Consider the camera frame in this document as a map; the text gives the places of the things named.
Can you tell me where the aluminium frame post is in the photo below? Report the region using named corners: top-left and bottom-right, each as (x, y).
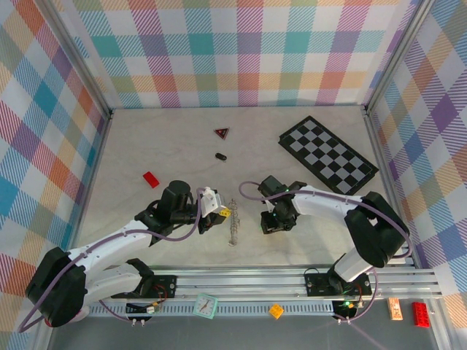
top-left (42, 0), bottom-right (114, 120)
top-left (363, 0), bottom-right (437, 114)

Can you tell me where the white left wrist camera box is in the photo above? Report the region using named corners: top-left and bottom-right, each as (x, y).
top-left (198, 186), bottom-right (223, 217)

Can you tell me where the black electronics box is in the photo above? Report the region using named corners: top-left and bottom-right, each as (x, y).
top-left (331, 298), bottom-right (362, 319)
top-left (126, 300), bottom-right (162, 316)

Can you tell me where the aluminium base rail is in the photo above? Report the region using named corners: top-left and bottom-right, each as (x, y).
top-left (147, 268), bottom-right (444, 300)

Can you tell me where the red toy brick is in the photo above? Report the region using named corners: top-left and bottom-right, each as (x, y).
top-left (142, 170), bottom-right (161, 189)
top-left (412, 301), bottom-right (431, 329)

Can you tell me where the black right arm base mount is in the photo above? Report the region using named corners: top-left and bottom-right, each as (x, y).
top-left (304, 273), bottom-right (369, 298)

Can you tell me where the silver chain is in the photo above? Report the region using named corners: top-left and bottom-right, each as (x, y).
top-left (226, 198), bottom-right (242, 248)

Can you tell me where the grey slotted cable duct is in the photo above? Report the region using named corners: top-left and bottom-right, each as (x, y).
top-left (87, 300), bottom-right (339, 317)

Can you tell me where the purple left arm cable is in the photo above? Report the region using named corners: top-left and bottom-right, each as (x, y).
top-left (18, 187), bottom-right (207, 333)

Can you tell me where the aluminium frame side rail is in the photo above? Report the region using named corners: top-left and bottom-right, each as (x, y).
top-left (363, 104), bottom-right (457, 350)
top-left (34, 109), bottom-right (115, 350)

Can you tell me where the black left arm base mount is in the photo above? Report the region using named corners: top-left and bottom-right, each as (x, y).
top-left (140, 275), bottom-right (178, 300)

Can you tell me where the small wooden block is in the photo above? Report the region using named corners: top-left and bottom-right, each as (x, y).
top-left (387, 297), bottom-right (404, 322)

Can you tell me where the black grey chessboard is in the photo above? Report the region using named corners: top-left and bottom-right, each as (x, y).
top-left (277, 115), bottom-right (379, 195)

